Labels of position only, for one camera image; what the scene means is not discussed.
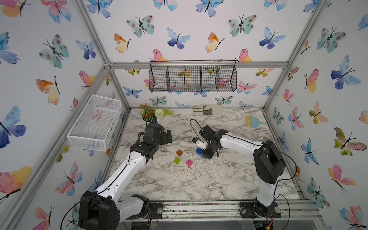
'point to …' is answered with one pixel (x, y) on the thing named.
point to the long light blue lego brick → (199, 152)
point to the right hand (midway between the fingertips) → (206, 152)
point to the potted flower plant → (152, 114)
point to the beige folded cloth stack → (209, 109)
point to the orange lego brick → (179, 153)
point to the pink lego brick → (189, 163)
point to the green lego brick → (177, 161)
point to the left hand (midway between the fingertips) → (164, 132)
